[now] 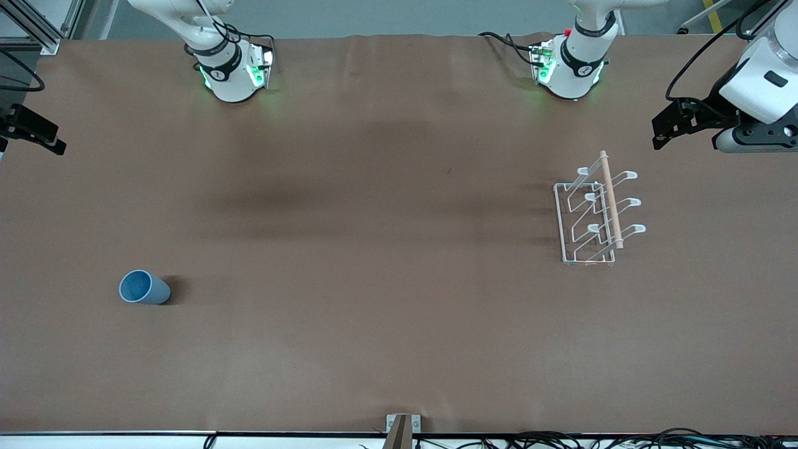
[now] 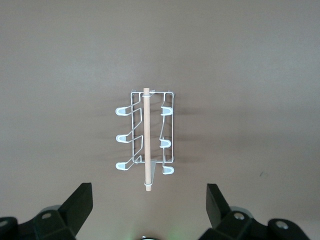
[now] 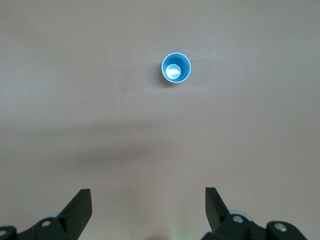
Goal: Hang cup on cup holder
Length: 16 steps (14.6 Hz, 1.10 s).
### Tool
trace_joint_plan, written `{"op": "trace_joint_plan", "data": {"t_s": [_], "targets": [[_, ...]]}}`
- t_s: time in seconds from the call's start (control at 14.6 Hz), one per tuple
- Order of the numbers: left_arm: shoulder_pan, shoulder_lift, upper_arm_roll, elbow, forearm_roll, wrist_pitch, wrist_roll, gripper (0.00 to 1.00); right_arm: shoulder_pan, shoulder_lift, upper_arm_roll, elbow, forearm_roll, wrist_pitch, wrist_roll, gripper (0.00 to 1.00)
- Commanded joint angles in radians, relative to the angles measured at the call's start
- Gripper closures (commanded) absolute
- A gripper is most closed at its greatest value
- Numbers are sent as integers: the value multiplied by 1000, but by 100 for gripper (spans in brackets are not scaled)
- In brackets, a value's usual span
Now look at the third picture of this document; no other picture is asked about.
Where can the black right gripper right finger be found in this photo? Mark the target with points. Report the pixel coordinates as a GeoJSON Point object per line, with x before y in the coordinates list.
{"type": "Point", "coordinates": [220, 222]}

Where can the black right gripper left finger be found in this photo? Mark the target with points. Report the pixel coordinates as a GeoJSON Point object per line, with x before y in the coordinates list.
{"type": "Point", "coordinates": [72, 220]}

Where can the blue plastic cup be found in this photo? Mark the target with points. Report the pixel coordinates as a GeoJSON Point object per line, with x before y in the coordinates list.
{"type": "Point", "coordinates": [176, 62]}

